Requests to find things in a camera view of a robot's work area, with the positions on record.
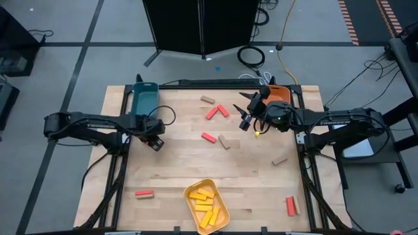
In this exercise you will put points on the silver metal bracket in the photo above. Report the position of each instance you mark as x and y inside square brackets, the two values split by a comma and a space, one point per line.
[300, 138]

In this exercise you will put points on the yellow wooden block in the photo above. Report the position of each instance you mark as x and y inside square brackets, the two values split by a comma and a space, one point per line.
[206, 219]
[214, 216]
[203, 208]
[205, 202]
[198, 196]
[206, 193]

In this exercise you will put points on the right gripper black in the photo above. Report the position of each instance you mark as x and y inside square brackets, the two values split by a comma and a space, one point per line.
[259, 107]

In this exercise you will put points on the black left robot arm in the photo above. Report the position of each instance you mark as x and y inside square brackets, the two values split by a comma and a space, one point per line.
[75, 125]

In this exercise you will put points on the small black equipment box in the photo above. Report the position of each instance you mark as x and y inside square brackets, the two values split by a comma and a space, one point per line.
[8, 104]

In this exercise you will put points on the long black bar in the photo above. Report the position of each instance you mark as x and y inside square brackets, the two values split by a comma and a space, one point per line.
[218, 82]

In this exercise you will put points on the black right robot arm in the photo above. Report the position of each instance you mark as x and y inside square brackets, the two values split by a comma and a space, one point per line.
[343, 119]

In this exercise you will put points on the small red object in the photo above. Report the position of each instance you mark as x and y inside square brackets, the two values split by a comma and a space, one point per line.
[396, 233]

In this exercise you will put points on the black equipment stand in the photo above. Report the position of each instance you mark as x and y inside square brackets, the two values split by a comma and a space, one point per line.
[406, 111]

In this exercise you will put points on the orange striped floor tape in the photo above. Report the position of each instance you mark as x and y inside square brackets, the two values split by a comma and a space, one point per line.
[349, 23]
[390, 18]

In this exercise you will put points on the black caster wheel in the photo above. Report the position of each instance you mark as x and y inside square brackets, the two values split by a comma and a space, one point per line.
[400, 188]

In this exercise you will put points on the teal plastic bin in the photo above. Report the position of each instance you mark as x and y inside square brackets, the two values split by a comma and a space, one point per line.
[145, 98]

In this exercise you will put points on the white paper sheet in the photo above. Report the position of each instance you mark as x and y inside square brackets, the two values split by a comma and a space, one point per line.
[359, 151]

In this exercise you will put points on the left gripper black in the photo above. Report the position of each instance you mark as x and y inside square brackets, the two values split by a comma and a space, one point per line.
[151, 127]

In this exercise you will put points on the large black cabinet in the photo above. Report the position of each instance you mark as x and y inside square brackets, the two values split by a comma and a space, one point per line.
[16, 42]

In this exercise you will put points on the black aluminium table frame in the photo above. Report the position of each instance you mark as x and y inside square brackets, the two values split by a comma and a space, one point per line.
[212, 87]

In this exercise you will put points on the black frame post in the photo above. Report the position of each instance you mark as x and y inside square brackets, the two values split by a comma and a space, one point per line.
[272, 81]
[139, 79]

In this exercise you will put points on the black folding divider screen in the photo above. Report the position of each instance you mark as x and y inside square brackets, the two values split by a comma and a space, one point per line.
[176, 26]

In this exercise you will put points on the yellow plastic bin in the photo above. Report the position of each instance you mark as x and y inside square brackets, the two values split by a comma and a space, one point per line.
[218, 201]

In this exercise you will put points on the orange plastic bin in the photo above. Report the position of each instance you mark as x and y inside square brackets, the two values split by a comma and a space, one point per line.
[282, 94]

